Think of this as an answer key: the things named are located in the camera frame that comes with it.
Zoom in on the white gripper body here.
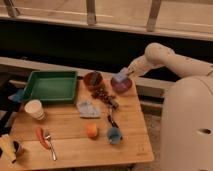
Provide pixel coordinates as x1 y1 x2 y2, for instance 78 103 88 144
127 56 152 77

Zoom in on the blue sponge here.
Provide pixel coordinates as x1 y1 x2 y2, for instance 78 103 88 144
114 67 128 82

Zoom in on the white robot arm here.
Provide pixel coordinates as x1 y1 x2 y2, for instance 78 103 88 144
128 43 213 171

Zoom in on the purple bowl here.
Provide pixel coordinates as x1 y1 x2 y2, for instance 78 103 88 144
110 78 132 94

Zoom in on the red-brown bowl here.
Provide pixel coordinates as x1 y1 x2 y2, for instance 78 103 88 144
83 71 103 91

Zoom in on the bunch of dark grapes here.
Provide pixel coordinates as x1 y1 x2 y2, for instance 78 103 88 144
92 88 119 109

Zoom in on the light blue crumpled cloth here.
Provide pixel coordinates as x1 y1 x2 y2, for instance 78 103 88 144
77 100 101 118

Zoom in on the blue cup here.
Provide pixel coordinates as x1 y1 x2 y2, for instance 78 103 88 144
107 127 122 144

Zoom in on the orange fruit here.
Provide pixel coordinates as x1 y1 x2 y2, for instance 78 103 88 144
86 123 98 138

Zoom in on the green plastic tray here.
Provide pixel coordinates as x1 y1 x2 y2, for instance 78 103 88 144
23 71 78 104

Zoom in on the white paper cup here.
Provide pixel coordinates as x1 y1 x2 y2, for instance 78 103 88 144
24 99 45 120

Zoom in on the orange carrot toy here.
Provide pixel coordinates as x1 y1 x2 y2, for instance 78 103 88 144
35 127 50 150

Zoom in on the dark utensil with black handle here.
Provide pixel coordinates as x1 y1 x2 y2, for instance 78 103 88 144
107 107 119 128

